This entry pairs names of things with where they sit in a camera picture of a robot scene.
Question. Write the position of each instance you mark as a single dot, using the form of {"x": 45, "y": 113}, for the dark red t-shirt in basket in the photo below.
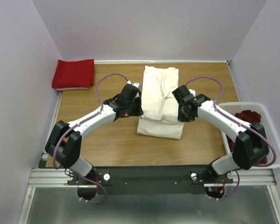
{"x": 247, "y": 115}

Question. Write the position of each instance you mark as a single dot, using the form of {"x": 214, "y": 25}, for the aluminium front frame rail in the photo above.
{"x": 47, "y": 178}

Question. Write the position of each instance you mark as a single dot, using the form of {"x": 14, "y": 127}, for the white plastic laundry basket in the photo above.
{"x": 266, "y": 122}

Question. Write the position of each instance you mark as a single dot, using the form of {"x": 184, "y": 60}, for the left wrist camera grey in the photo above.
{"x": 137, "y": 85}

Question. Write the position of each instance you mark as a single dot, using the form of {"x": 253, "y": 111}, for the aluminium rail left side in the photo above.
{"x": 44, "y": 156}

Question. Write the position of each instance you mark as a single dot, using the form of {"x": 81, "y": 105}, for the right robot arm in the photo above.
{"x": 232, "y": 127}

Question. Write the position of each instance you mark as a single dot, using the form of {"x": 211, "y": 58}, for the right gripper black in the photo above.
{"x": 182, "y": 118}

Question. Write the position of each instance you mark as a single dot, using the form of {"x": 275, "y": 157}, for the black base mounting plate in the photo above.
{"x": 146, "y": 180}

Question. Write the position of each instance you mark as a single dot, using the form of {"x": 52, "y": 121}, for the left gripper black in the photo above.
{"x": 140, "y": 111}

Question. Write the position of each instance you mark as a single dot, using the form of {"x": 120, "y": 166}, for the white t-shirt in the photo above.
{"x": 160, "y": 108}

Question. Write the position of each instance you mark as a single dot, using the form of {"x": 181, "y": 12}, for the folded red t-shirt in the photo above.
{"x": 74, "y": 74}

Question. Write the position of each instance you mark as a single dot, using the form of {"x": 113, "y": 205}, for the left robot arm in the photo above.
{"x": 65, "y": 140}

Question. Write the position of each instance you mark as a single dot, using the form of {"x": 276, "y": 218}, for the white rear table edge strip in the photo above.
{"x": 157, "y": 61}

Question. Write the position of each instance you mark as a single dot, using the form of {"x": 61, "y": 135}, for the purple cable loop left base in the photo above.
{"x": 88, "y": 195}

